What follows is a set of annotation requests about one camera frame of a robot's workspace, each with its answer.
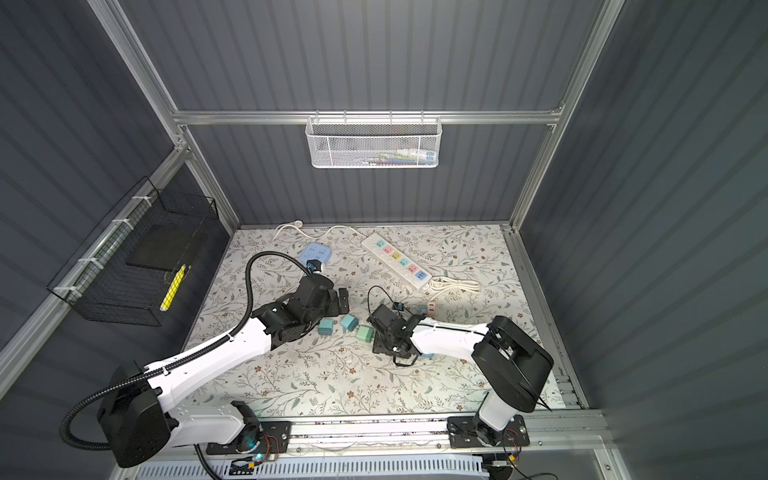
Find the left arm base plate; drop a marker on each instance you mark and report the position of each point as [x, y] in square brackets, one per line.
[270, 437]

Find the green plug cube centre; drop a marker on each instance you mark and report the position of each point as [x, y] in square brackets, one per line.
[365, 334]

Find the floral patterned table mat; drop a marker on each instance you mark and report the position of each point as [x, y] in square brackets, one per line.
[339, 374]

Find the white wire mesh basket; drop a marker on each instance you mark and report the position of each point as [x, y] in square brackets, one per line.
[374, 142]

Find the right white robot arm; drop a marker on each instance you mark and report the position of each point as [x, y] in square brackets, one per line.
[515, 366]

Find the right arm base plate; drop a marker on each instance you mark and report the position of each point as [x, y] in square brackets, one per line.
[469, 432]

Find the black wire basket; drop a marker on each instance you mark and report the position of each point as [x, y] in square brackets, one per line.
[134, 269]

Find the long white power strip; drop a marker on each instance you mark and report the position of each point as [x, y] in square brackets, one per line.
[402, 265]

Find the teal plug cube lower left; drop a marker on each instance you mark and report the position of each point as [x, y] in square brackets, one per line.
[326, 327]

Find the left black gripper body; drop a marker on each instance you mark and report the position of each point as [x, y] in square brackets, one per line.
[332, 308]

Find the teal plug cube middle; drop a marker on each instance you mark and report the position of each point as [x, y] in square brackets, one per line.
[349, 323]

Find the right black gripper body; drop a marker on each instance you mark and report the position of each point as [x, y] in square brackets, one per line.
[384, 344]

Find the black foam pad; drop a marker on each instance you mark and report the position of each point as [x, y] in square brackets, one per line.
[165, 248]

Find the yellow marker pen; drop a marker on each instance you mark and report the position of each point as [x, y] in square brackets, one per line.
[173, 288]

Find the teal plug cube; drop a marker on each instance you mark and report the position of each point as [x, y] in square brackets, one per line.
[349, 323]
[326, 327]

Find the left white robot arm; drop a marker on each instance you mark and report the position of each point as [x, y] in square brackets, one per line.
[140, 417]

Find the round blue power hub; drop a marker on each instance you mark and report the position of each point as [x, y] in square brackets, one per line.
[315, 256]

